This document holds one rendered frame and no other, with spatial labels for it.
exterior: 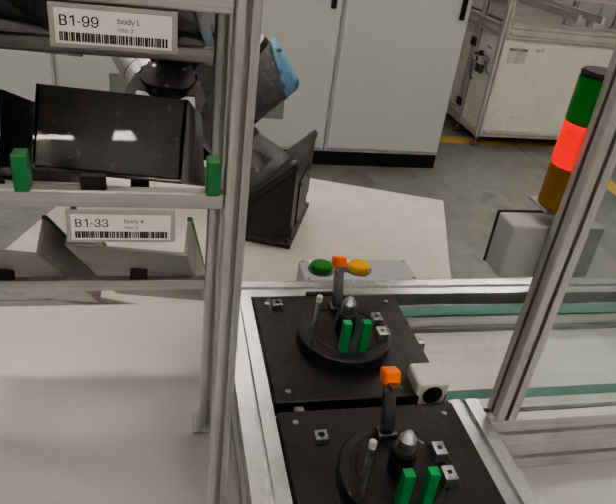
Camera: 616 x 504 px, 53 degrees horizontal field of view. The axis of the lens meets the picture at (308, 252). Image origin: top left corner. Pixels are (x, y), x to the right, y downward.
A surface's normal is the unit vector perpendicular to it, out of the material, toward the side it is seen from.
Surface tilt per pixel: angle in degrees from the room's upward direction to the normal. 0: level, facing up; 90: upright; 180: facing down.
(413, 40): 90
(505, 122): 90
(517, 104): 90
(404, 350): 0
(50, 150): 65
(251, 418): 0
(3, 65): 90
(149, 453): 0
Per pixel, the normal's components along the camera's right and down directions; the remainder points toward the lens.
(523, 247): 0.19, 0.51
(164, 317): 0.11, -0.86
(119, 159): 0.07, 0.10
